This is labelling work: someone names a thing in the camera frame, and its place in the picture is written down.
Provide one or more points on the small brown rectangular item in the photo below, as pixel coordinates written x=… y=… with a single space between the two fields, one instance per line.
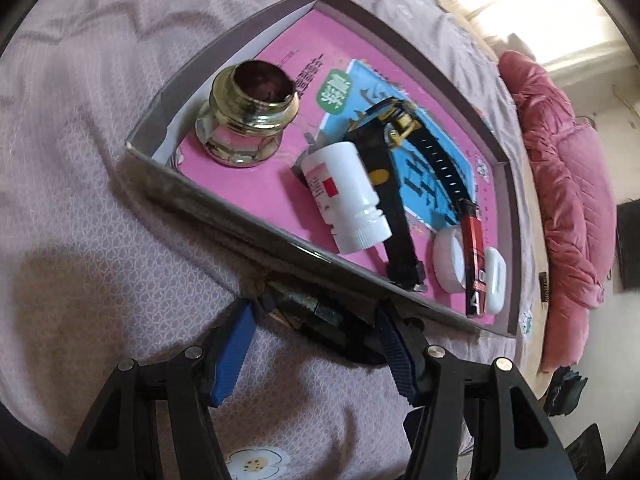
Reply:
x=544 y=287

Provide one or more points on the gold glass jar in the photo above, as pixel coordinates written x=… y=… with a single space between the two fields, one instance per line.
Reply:
x=240 y=125

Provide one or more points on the black and yellow wristwatch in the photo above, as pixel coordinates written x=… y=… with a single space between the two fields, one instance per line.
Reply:
x=380 y=160

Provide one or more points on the purple printed bedsheet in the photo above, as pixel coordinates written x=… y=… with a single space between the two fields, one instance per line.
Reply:
x=100 y=210

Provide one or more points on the pink and blue book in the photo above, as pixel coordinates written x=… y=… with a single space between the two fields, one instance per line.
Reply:
x=280 y=195

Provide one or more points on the white pill bottle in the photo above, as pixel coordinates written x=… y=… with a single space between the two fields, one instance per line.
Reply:
x=345 y=195

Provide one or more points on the pile of dark clothes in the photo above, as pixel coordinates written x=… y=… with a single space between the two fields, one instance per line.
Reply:
x=565 y=390

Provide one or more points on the black flat television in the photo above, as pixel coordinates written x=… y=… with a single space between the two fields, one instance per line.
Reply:
x=629 y=245

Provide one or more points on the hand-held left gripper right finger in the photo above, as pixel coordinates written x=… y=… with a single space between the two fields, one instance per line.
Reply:
x=397 y=355

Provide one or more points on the pink quilted duvet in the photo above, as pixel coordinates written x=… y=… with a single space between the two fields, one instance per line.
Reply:
x=565 y=185

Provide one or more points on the shallow brown cardboard box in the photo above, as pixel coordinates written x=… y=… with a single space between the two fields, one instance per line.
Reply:
x=210 y=200

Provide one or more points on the white sheer curtain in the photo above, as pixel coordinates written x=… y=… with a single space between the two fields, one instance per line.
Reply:
x=550 y=10

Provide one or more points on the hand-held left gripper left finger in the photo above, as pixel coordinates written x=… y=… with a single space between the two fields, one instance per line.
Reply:
x=232 y=355

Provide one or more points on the black metal object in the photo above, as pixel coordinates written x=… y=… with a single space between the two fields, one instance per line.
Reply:
x=330 y=320

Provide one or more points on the white earbuds case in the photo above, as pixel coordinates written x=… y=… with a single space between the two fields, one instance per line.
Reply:
x=496 y=275

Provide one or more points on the grey plush toy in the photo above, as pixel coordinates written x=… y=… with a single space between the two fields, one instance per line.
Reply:
x=510 y=42

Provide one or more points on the white round lid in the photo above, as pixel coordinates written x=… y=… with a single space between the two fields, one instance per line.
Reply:
x=447 y=260

